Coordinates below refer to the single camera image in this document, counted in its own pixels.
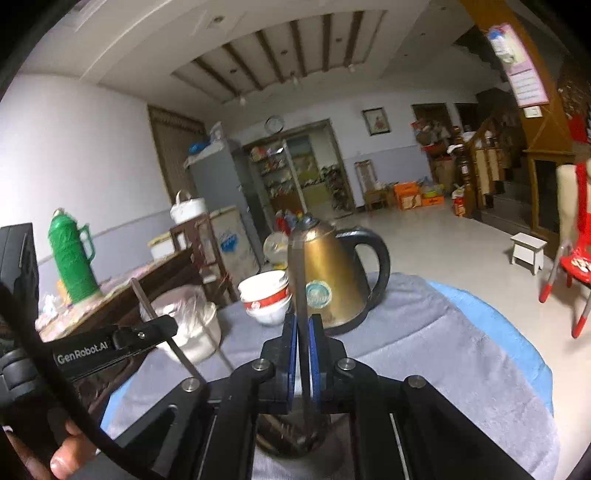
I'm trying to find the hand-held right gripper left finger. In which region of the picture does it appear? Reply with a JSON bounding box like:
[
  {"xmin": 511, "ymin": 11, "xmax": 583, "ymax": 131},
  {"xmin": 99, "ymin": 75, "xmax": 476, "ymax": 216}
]
[{"xmin": 104, "ymin": 314, "xmax": 299, "ymax": 480}]

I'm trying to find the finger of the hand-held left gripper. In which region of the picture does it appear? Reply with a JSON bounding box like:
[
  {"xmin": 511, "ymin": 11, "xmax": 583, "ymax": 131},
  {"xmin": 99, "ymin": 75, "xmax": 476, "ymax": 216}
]
[{"xmin": 111, "ymin": 315, "xmax": 179, "ymax": 357}]

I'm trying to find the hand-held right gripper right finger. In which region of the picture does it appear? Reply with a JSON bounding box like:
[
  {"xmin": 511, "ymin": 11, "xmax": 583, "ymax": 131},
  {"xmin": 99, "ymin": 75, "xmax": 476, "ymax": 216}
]
[{"xmin": 308, "ymin": 314, "xmax": 537, "ymax": 480}]

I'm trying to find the dark wooden chopstick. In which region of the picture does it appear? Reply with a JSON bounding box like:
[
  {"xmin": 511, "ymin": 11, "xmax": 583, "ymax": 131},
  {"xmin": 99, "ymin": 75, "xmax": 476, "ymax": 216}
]
[
  {"xmin": 130, "ymin": 278, "xmax": 208, "ymax": 385},
  {"xmin": 290, "ymin": 229, "xmax": 320, "ymax": 450}
]

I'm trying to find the person's left hand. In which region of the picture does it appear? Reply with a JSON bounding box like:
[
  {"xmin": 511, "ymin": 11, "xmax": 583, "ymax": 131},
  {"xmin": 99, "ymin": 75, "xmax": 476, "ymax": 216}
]
[{"xmin": 9, "ymin": 418, "xmax": 105, "ymax": 480}]

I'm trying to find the dark wooden table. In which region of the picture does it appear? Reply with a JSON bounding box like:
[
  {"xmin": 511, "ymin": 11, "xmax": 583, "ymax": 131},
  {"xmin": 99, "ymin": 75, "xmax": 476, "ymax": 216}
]
[{"xmin": 36, "ymin": 248, "xmax": 232, "ymax": 416}]

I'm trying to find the white bowl with red band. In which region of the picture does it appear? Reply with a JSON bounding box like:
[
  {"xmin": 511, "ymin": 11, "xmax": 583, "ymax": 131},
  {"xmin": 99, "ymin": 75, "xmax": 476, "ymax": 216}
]
[
  {"xmin": 238, "ymin": 270, "xmax": 291, "ymax": 311},
  {"xmin": 245, "ymin": 295, "xmax": 293, "ymax": 328}
]

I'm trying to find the white bucket with plastic bag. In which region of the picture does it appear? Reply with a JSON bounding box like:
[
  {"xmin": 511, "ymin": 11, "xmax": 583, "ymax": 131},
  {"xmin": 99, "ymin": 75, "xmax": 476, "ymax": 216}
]
[{"xmin": 148, "ymin": 284, "xmax": 223, "ymax": 364}]

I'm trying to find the gold electric kettle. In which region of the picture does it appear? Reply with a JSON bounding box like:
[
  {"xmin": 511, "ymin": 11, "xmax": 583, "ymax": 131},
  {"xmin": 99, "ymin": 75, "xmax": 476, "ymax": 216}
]
[{"xmin": 286, "ymin": 217, "xmax": 392, "ymax": 337}]

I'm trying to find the white foam box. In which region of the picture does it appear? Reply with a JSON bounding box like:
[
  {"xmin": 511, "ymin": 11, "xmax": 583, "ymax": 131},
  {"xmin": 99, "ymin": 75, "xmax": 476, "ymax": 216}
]
[{"xmin": 147, "ymin": 233, "xmax": 179, "ymax": 260}]

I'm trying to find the wooden stand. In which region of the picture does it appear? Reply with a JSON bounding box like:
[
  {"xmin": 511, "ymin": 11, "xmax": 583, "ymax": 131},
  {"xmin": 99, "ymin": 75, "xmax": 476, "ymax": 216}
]
[{"xmin": 169, "ymin": 213, "xmax": 232, "ymax": 303}]

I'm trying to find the green thermos flask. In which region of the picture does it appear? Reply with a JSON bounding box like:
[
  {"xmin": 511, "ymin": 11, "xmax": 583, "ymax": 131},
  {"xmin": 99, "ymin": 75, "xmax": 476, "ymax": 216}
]
[{"xmin": 47, "ymin": 209, "xmax": 103, "ymax": 306}]

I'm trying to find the round glass jar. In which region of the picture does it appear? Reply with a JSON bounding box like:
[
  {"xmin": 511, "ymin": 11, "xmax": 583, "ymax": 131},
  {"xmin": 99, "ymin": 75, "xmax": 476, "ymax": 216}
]
[{"xmin": 263, "ymin": 232, "xmax": 291, "ymax": 271}]

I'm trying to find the grey towel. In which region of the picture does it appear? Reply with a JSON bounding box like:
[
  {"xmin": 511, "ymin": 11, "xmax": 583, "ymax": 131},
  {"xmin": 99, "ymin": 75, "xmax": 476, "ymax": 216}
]
[{"xmin": 113, "ymin": 272, "xmax": 556, "ymax": 480}]

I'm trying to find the white chest freezer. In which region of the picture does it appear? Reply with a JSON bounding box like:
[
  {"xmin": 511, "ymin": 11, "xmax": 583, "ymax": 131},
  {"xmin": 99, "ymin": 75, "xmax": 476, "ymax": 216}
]
[{"xmin": 208, "ymin": 207, "xmax": 262, "ymax": 283}]

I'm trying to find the grey refrigerator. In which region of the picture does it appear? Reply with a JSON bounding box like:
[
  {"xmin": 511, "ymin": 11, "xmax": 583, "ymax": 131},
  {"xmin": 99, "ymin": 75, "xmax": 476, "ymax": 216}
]
[{"xmin": 184, "ymin": 142, "xmax": 260, "ymax": 278}]

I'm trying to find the shoe rack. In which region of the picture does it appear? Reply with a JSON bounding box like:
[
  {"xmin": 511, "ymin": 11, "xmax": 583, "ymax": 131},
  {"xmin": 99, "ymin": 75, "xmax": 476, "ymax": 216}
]
[{"xmin": 322, "ymin": 165, "xmax": 355, "ymax": 214}]

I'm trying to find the blue cloth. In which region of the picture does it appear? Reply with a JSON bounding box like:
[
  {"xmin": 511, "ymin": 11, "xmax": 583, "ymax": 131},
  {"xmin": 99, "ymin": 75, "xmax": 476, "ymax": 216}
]
[{"xmin": 98, "ymin": 281, "xmax": 556, "ymax": 444}]

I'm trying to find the wooden chair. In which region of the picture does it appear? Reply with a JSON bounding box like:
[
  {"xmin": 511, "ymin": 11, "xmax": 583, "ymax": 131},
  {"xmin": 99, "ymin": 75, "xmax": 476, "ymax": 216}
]
[{"xmin": 354, "ymin": 159, "xmax": 389, "ymax": 212}]

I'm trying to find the brown wooden door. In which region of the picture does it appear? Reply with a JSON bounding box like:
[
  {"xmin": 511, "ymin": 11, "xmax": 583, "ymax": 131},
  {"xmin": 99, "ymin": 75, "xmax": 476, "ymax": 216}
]
[{"xmin": 147, "ymin": 104, "xmax": 207, "ymax": 205}]

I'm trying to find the shelf cabinet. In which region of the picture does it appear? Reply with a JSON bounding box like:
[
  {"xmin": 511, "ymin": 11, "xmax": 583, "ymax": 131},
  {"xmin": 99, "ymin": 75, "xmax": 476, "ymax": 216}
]
[{"xmin": 248, "ymin": 137, "xmax": 306, "ymax": 214}]

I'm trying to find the large orange cardboard box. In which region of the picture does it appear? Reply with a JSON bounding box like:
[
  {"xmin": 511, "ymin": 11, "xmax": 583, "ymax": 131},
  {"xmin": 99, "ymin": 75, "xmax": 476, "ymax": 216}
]
[{"xmin": 393, "ymin": 182, "xmax": 424, "ymax": 211}]

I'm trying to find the wooden stair railing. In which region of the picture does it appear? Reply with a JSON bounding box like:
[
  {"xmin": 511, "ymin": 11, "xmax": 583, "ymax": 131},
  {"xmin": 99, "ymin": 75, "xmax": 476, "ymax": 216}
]
[{"xmin": 454, "ymin": 115, "xmax": 509, "ymax": 219}]

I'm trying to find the small white stool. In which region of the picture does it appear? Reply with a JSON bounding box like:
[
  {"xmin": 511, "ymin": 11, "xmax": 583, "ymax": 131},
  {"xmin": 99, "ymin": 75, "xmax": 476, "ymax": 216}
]
[{"xmin": 510, "ymin": 232, "xmax": 548, "ymax": 277}]

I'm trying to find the red plastic chair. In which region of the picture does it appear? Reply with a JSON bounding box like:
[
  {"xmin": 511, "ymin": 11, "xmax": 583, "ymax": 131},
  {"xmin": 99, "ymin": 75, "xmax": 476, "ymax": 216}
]
[{"xmin": 539, "ymin": 161, "xmax": 591, "ymax": 339}]

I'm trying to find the black cable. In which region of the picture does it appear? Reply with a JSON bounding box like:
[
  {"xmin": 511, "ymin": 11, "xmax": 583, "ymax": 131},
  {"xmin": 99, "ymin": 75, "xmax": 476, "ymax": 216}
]
[{"xmin": 0, "ymin": 282, "xmax": 164, "ymax": 480}]

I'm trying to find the white pot with handle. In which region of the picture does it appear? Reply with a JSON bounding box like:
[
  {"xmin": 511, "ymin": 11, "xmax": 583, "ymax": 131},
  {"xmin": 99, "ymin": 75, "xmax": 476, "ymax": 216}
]
[{"xmin": 169, "ymin": 189, "xmax": 209, "ymax": 226}]

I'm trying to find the framed wall picture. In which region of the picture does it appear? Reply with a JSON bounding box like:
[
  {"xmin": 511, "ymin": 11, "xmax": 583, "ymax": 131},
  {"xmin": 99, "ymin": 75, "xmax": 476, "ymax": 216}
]
[{"xmin": 361, "ymin": 107, "xmax": 391, "ymax": 136}]

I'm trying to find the pink wall poster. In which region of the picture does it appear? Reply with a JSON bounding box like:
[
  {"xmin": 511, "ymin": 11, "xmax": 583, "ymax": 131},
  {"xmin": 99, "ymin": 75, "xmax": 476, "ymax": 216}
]
[{"xmin": 484, "ymin": 23, "xmax": 550, "ymax": 108}]

